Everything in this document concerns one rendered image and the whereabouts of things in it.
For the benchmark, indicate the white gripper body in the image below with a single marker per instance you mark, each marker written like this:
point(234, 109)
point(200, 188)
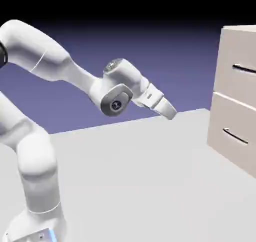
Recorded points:
point(167, 108)

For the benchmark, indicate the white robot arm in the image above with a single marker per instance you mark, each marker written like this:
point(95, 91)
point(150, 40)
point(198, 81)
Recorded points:
point(50, 55)

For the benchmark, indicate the beige painted cabinet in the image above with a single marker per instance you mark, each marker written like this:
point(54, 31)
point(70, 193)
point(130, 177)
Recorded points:
point(236, 109)

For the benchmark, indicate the beige drawer front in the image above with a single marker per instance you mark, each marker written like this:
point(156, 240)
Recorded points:
point(230, 145)
point(236, 81)

